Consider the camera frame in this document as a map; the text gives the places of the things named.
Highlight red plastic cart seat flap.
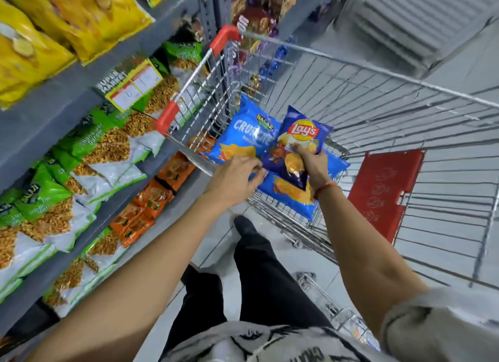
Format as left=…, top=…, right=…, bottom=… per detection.
left=347, top=149, right=425, bottom=244

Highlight red thread bracelet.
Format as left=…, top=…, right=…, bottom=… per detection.
left=313, top=181, right=339, bottom=200

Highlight row of orange snack packets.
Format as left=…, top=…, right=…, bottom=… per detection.
left=109, top=132, right=217, bottom=248

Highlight person's left forearm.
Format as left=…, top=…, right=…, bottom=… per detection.
left=25, top=192, right=244, bottom=362

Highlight metal wire shopping cart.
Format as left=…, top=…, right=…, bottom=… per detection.
left=155, top=24, right=499, bottom=351

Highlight white printed shirt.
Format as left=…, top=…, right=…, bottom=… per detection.
left=162, top=286, right=499, bottom=362

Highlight dark blue chip packet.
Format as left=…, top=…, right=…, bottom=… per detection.
left=260, top=105, right=334, bottom=192

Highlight person's right hand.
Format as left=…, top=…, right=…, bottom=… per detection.
left=291, top=143, right=331, bottom=192

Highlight row of blue purple packets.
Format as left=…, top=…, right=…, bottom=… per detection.
left=249, top=36, right=299, bottom=97

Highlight pile of mixed snack packets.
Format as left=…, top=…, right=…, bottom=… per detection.
left=230, top=0, right=312, bottom=52

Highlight red cart corner guard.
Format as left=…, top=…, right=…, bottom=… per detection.
left=209, top=24, right=243, bottom=58
left=155, top=101, right=181, bottom=136

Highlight yellow shelf price tag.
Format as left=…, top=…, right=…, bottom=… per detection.
left=105, top=59, right=164, bottom=113

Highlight person's left hand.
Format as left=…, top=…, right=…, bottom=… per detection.
left=206, top=157, right=270, bottom=209

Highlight row of yellow chip packets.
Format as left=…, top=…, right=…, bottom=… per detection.
left=0, top=0, right=178, bottom=111

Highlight person's right forearm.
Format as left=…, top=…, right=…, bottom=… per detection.
left=314, top=182, right=429, bottom=337

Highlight row of green white snack packets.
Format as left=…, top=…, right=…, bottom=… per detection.
left=0, top=41, right=205, bottom=319

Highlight white slatted shutter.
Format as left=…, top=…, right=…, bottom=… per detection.
left=338, top=0, right=499, bottom=75

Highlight black trousers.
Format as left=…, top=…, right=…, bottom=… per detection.
left=160, top=215, right=333, bottom=359

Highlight light blue chip packet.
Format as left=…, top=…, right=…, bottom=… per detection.
left=249, top=149, right=350, bottom=223
left=206, top=94, right=282, bottom=164

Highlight grey metal shelving unit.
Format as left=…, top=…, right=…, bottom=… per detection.
left=0, top=0, right=340, bottom=362

